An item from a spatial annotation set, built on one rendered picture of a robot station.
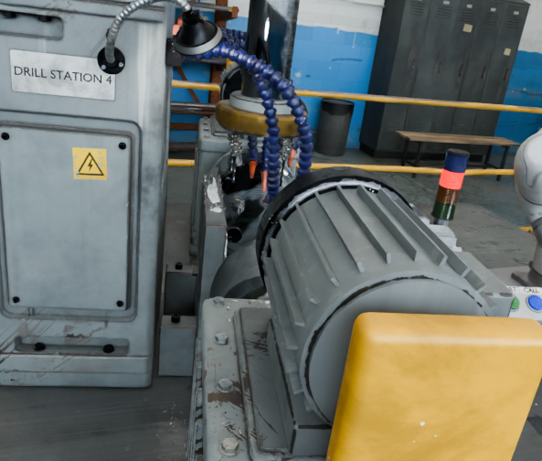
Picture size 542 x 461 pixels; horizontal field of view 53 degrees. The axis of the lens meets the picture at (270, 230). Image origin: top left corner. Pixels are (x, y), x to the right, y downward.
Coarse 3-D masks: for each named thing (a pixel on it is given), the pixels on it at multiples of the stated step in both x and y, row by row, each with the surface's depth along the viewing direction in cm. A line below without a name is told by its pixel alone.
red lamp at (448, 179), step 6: (444, 174) 148; (450, 174) 147; (456, 174) 147; (462, 174) 147; (444, 180) 149; (450, 180) 148; (456, 180) 147; (444, 186) 149; (450, 186) 148; (456, 186) 148
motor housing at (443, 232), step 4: (432, 228) 121; (436, 228) 121; (440, 228) 122; (444, 228) 122; (448, 228) 123; (436, 232) 120; (440, 232) 120; (444, 232) 120; (448, 232) 120; (452, 232) 120; (440, 236) 119; (444, 236) 119; (448, 236) 119; (452, 236) 120; (444, 240) 119; (448, 240) 119; (452, 240) 119; (448, 244) 119; (452, 244) 119
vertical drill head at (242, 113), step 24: (264, 0) 95; (288, 0) 95; (264, 24) 97; (288, 24) 97; (264, 48) 98; (288, 48) 99; (288, 72) 102; (240, 96) 102; (240, 120) 99; (264, 120) 98; (288, 120) 100; (240, 144) 104; (288, 144) 105
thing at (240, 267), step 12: (252, 240) 93; (240, 252) 91; (252, 252) 89; (228, 264) 91; (240, 264) 88; (252, 264) 85; (216, 276) 94; (228, 276) 88; (240, 276) 84; (252, 276) 82; (216, 288) 91; (228, 288) 85; (240, 288) 81; (252, 288) 79; (264, 288) 79
